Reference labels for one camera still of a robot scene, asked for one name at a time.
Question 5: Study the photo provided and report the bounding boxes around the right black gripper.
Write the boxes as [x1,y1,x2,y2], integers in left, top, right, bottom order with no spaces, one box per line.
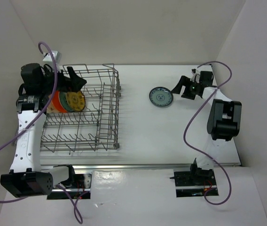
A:
[171,76,201,100]

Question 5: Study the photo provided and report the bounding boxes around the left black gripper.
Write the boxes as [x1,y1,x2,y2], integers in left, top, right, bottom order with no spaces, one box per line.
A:
[40,65,86,96]

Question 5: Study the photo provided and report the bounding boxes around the yellow patterned plate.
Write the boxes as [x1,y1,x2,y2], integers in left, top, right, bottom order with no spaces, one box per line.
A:
[66,91,86,112]

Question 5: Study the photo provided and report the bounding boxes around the blue patterned plate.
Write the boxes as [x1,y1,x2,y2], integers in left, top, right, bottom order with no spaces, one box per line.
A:
[149,87,173,107]
[59,91,71,113]

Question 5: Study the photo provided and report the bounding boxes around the orange plate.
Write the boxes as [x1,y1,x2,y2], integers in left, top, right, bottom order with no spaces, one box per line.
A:
[54,91,67,113]

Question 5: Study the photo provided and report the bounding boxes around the cream plate small motifs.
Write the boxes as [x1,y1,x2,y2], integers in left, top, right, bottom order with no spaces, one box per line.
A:
[47,97,59,113]

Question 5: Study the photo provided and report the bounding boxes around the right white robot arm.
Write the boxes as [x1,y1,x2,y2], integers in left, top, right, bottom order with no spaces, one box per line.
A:
[171,69,242,185]

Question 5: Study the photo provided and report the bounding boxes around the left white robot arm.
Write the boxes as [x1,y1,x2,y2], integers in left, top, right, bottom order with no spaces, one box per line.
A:
[0,63,87,198]

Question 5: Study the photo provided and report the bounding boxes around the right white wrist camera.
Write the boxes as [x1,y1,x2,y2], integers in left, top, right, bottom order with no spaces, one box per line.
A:
[190,69,200,83]

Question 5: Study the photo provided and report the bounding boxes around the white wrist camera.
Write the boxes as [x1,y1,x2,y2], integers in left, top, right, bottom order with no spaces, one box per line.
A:
[190,69,200,83]
[42,50,62,63]

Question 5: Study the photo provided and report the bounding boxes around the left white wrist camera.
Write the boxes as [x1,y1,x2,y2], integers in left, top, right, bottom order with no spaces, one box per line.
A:
[42,50,62,63]

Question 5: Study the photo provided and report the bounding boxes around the grey wire dish rack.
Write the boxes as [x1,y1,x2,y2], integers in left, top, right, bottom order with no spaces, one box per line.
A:
[40,64,121,155]

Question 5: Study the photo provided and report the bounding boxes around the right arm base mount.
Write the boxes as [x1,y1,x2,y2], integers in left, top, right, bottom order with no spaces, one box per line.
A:
[170,171,219,198]

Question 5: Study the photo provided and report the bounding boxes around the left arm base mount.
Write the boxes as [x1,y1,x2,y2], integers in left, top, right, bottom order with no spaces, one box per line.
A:
[47,172,92,200]

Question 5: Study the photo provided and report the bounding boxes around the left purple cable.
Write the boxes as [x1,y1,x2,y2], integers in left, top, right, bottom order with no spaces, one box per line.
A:
[0,41,83,224]

